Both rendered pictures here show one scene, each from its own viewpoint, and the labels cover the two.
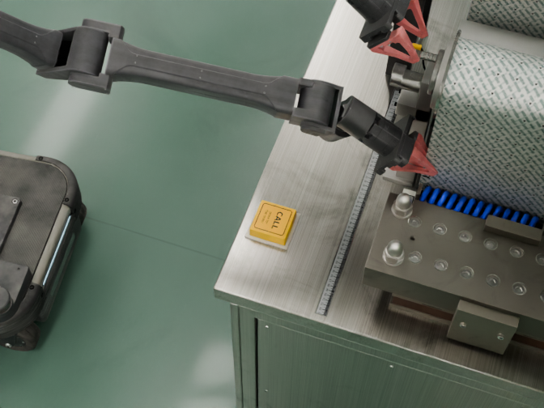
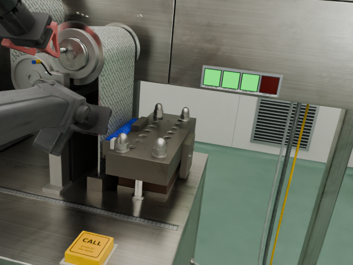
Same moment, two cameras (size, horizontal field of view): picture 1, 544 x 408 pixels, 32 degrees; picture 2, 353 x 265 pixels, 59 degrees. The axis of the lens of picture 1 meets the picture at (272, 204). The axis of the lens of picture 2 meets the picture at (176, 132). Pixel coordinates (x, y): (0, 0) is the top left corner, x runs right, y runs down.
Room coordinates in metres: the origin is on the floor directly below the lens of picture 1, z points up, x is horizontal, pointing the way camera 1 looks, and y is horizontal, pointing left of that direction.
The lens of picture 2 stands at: (0.83, 0.50, 1.35)
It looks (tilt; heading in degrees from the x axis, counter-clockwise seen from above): 20 degrees down; 263
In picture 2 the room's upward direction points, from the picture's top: 6 degrees clockwise
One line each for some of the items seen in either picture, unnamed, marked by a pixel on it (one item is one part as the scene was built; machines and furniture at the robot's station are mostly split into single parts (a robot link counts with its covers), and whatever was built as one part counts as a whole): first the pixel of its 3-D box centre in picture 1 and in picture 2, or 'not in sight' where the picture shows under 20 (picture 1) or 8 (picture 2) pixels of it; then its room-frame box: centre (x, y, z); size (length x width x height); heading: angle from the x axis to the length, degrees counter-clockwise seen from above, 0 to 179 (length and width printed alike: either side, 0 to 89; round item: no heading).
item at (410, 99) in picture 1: (409, 125); (54, 134); (1.04, -0.25, 1.05); 0.06 x 0.05 x 0.31; 72
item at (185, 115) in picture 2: not in sight; (185, 113); (0.68, -0.51, 1.05); 0.04 x 0.04 x 0.04
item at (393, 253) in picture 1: (394, 249); (159, 146); (0.78, -0.21, 1.05); 0.04 x 0.04 x 0.04
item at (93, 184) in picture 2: not in sight; (115, 163); (0.89, -0.37, 0.92); 0.28 x 0.04 x 0.04; 72
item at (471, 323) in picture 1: (481, 329); (188, 155); (0.68, -0.36, 0.96); 0.10 x 0.03 x 0.11; 72
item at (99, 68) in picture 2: (447, 74); (75, 53); (0.99, -0.28, 1.25); 0.15 x 0.01 x 0.15; 162
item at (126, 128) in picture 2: (480, 210); (123, 132); (0.87, -0.36, 1.03); 0.21 x 0.04 x 0.03; 72
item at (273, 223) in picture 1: (273, 222); (90, 249); (0.91, 0.00, 0.91); 0.07 x 0.07 x 0.02; 72
